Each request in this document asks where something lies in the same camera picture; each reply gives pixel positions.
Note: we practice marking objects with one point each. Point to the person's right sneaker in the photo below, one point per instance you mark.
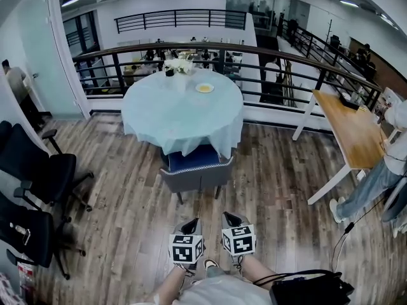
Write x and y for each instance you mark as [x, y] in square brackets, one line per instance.
[211, 263]

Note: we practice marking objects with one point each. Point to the white flower vase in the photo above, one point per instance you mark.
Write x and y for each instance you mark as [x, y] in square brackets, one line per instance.
[178, 65]

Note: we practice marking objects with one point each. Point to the round table light-blue cloth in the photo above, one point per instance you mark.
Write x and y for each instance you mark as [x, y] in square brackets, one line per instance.
[181, 113]

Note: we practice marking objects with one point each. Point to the person's white shirt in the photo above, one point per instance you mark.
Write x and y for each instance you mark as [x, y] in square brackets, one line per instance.
[222, 289]

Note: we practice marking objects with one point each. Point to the person's right forearm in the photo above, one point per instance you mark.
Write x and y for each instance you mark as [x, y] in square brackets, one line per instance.
[257, 267]

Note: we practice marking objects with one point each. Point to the small table jar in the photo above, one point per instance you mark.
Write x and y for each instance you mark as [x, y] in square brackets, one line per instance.
[169, 72]

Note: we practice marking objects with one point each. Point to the blue padded chair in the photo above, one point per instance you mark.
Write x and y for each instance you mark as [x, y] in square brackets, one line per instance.
[194, 160]

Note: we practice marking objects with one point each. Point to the straight black railing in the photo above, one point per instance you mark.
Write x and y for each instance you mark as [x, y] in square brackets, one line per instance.
[175, 19]

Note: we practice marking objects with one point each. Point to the red labelled bottle pack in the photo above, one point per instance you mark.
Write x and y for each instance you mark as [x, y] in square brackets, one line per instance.
[25, 272]

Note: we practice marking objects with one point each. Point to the curved black railing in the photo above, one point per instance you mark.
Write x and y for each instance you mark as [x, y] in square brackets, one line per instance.
[118, 75]

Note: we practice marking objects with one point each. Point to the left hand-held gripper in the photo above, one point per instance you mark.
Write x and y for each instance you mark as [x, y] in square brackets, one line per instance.
[186, 248]

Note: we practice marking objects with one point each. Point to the black mesh office chair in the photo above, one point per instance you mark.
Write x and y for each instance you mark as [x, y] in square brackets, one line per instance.
[38, 234]
[47, 173]

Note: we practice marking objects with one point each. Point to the person's left forearm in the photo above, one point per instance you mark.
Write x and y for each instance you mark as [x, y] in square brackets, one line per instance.
[170, 281]

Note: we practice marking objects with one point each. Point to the black equipment bag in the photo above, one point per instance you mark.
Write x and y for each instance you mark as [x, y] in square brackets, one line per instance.
[305, 292]

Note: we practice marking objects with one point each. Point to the clear water bottle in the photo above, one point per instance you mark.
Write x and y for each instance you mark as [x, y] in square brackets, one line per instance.
[19, 232]

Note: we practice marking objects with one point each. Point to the black pendant lamp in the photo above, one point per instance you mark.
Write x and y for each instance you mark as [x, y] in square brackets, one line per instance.
[70, 0]

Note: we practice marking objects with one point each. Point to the small yellow plate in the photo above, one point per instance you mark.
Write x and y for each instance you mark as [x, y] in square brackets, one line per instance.
[204, 88]

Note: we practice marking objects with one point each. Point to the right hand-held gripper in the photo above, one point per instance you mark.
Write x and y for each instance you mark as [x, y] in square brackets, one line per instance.
[238, 240]

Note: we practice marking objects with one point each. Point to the black box on desk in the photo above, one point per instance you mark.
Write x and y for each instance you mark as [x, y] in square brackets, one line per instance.
[349, 103]

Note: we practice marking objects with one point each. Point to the frosted glass door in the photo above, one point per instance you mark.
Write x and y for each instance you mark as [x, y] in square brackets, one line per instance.
[54, 59]

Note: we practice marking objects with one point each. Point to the wooden desk with white legs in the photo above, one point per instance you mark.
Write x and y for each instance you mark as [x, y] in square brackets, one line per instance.
[356, 132]

